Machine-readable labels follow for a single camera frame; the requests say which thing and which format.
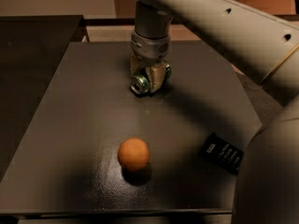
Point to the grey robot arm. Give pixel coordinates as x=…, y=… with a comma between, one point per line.
x=265, y=48

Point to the green soda can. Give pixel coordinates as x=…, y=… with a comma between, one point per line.
x=140, y=83

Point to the black snack bar wrapper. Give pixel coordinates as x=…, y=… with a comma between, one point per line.
x=222, y=153

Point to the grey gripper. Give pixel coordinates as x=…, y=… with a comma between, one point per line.
x=149, y=47

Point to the orange fruit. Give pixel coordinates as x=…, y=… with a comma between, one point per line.
x=133, y=155

